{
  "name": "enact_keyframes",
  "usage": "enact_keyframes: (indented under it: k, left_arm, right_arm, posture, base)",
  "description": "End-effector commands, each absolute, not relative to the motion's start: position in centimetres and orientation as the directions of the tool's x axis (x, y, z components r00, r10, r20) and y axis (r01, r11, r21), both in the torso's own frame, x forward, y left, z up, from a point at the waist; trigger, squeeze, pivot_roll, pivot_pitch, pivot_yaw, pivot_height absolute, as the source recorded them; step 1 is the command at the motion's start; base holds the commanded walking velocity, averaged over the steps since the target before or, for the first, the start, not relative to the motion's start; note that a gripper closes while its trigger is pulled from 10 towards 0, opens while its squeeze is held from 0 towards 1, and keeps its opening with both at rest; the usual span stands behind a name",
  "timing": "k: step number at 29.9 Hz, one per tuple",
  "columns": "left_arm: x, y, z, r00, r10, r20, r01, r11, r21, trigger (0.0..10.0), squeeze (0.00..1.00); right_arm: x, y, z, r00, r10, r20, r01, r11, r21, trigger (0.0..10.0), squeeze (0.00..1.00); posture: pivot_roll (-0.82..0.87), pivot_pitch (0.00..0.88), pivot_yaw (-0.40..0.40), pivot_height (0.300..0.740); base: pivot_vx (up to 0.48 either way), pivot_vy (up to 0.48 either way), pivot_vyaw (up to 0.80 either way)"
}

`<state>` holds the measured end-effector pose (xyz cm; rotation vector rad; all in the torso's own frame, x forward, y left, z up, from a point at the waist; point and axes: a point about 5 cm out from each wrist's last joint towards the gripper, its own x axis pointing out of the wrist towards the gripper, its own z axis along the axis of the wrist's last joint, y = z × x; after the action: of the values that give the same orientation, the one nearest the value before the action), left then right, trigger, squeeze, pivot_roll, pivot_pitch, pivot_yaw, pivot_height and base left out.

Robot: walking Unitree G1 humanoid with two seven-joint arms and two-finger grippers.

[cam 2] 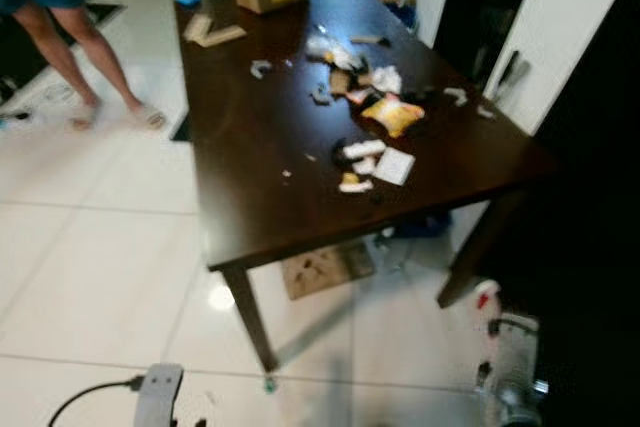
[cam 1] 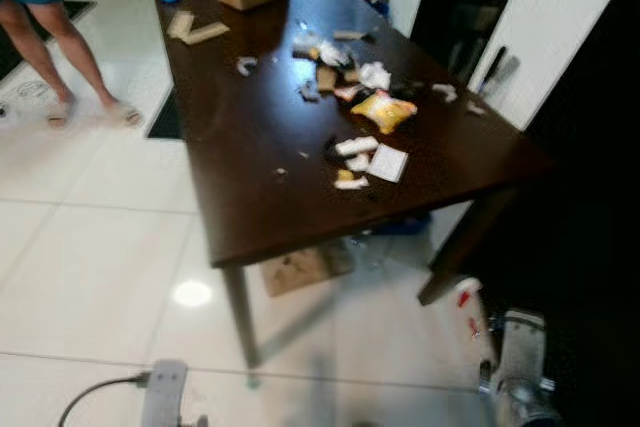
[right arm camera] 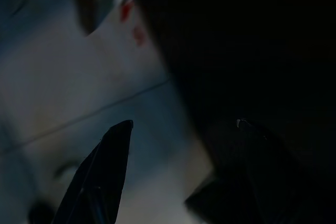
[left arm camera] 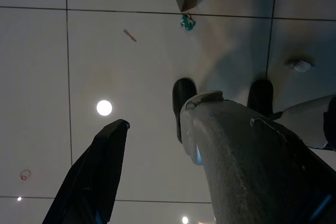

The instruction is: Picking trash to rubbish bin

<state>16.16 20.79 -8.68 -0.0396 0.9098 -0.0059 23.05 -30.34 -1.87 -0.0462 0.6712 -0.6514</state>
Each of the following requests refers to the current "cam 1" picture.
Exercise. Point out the white orange wrapper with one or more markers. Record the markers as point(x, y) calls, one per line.
point(350, 182)

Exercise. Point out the light wooden angle piece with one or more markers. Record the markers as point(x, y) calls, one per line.
point(200, 33)

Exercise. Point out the large black floor mat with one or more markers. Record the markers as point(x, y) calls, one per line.
point(40, 17)

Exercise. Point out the yellow snack bag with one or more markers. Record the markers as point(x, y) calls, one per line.
point(384, 111)

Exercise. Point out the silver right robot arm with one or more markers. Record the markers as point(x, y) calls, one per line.
point(522, 367)

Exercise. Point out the white crumpled tissue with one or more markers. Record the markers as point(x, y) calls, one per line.
point(375, 75)

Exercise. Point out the dark wooden table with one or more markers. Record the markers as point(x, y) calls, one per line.
point(260, 147)

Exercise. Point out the long white wrapper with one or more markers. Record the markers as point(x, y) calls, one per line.
point(357, 146)

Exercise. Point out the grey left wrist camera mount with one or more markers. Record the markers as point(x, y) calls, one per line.
point(165, 397)

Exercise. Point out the small black floor mat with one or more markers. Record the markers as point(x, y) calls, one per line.
point(166, 119)

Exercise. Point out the small brown wrapper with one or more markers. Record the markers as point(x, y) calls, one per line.
point(326, 79)

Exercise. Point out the small grey scrap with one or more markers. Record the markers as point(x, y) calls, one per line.
point(246, 65)

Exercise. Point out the white paper card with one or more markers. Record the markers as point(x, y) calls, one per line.
point(388, 163)

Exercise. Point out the small white wrapper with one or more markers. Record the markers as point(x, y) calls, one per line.
point(358, 162)

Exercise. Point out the white door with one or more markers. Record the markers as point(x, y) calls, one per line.
point(570, 17)

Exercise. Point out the blue item on floor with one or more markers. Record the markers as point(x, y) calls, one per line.
point(408, 224)

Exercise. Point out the printed flat cardboard box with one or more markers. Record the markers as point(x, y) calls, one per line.
point(300, 269)

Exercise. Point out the person in blue shorts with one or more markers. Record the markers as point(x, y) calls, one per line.
point(30, 17)

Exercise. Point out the clear crumpled plastic wrapper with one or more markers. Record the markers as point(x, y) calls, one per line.
point(308, 44)

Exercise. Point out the white red bottle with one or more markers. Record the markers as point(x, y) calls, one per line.
point(470, 307)

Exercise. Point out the small white scrap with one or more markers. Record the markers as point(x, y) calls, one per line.
point(445, 93)

